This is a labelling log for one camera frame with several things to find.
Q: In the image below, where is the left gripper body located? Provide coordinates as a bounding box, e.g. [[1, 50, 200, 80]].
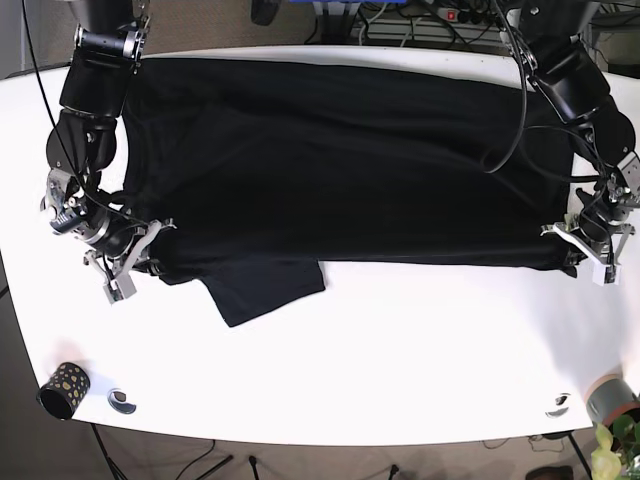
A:
[[540, 206, 635, 286]]

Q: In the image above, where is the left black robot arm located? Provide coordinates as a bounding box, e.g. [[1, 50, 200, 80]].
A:
[[490, 1, 639, 285]]

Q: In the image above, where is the grey flower pot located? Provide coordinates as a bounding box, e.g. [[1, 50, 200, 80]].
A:
[[584, 374, 639, 427]]

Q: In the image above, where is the silver table grommet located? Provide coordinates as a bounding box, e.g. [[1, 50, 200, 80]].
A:
[[107, 389, 137, 415], [544, 392, 573, 419]]

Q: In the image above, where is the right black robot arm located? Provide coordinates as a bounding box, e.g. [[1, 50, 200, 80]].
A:
[[40, 1, 174, 303]]

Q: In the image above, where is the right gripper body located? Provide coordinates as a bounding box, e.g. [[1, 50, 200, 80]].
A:
[[84, 218, 177, 304]]

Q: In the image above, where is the black gold-dotted cup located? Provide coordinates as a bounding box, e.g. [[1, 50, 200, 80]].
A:
[[37, 362, 91, 421]]

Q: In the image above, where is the black T-shirt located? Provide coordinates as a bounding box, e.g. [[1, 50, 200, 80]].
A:
[[122, 58, 579, 327]]

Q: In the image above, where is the green potted plant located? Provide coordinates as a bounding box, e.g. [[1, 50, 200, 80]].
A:
[[591, 414, 639, 480]]

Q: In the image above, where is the right silver table grommet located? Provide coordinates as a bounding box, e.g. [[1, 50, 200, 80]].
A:
[[544, 392, 573, 419]]

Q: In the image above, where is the left silver table grommet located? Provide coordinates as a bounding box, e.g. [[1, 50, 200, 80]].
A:
[[107, 389, 137, 415]]

